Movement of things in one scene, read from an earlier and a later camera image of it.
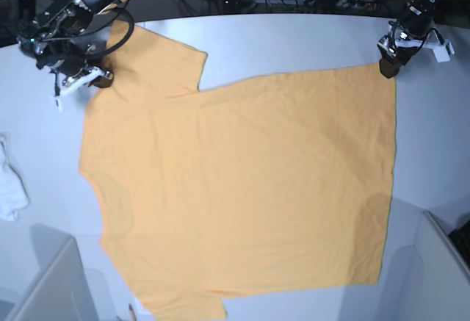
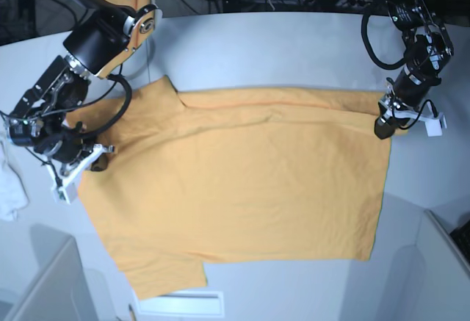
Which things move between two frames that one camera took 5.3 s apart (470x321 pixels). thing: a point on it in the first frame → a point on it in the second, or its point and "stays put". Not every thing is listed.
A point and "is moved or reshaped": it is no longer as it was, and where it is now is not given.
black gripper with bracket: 59,40 → 41,120
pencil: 132,314 stays put
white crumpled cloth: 14,196 stays put
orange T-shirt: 277,183 is moved or reshaped
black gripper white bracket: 398,47 → 396,114
